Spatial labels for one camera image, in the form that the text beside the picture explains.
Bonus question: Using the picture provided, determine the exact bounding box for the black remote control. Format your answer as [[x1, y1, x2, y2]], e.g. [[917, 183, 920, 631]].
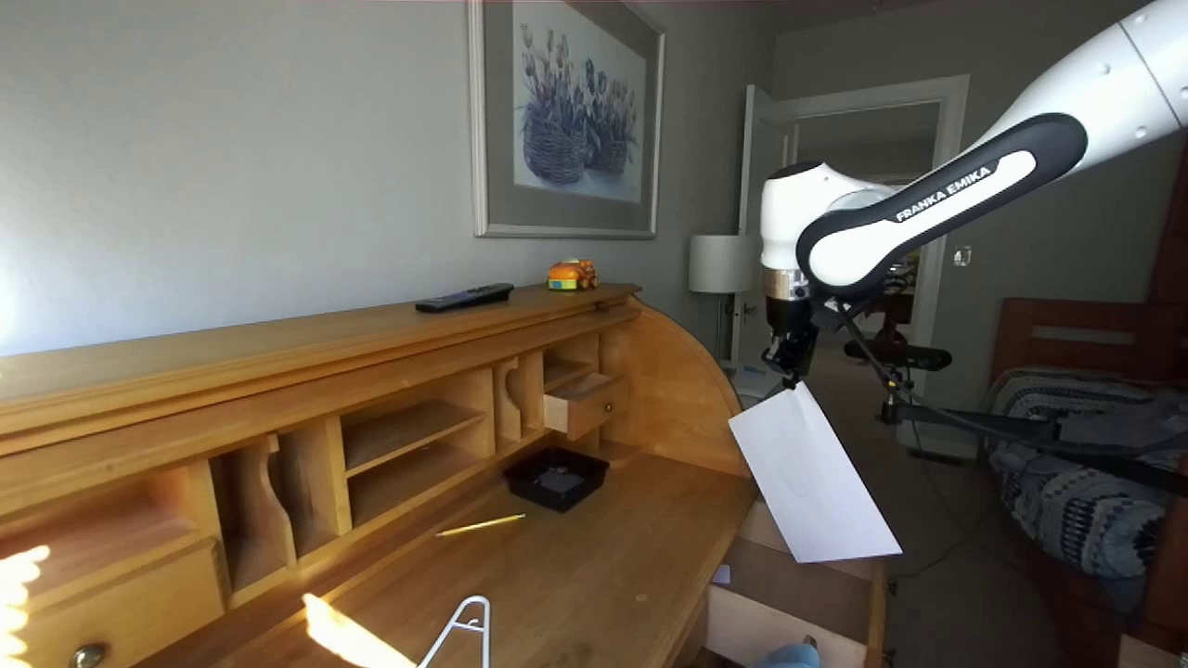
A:
[[410, 283, 514, 315]]

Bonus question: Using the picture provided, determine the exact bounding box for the black metal bar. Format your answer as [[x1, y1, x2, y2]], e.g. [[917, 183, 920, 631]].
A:
[[914, 405, 1188, 492]]

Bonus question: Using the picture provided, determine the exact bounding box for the brown wooden bed frame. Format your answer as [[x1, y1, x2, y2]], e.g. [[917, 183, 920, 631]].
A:
[[992, 134, 1188, 668]]

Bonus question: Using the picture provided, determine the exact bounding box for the white wire triangle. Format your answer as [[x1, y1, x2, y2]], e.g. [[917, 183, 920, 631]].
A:
[[414, 590, 496, 668]]

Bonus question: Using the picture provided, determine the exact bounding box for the wooden roll-top desk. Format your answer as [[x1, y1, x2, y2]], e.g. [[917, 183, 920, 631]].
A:
[[0, 283, 763, 668]]

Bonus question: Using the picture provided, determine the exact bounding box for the small inner desk drawer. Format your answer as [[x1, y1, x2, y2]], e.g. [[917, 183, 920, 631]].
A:
[[538, 367, 620, 436]]

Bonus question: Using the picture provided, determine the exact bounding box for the desk drawer with metal knob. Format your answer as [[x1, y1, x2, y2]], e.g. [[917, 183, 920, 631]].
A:
[[0, 530, 235, 668]]

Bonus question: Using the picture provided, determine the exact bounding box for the black tripod camera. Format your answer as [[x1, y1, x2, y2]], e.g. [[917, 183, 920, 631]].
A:
[[843, 290, 959, 425]]

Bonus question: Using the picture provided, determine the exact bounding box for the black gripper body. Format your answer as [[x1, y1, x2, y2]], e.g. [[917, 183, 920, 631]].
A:
[[762, 294, 820, 363]]

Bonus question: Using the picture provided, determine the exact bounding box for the framed blue flower picture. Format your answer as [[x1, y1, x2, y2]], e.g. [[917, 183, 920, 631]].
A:
[[462, 0, 668, 240]]

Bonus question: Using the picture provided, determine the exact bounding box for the white paper sheet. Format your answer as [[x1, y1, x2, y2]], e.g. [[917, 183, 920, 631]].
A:
[[722, 378, 905, 566]]

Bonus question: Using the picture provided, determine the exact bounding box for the yellow pencil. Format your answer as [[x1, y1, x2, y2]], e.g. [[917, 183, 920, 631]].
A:
[[436, 507, 530, 540]]

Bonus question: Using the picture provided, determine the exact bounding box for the large open wooden drawer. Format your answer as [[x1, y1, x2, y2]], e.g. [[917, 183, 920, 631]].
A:
[[702, 497, 889, 668]]

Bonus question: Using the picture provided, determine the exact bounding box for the black plastic tray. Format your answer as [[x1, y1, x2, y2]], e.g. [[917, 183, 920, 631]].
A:
[[499, 441, 611, 514]]

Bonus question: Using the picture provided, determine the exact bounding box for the light blue cloth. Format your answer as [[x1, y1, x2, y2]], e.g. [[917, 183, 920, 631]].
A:
[[752, 631, 829, 668]]

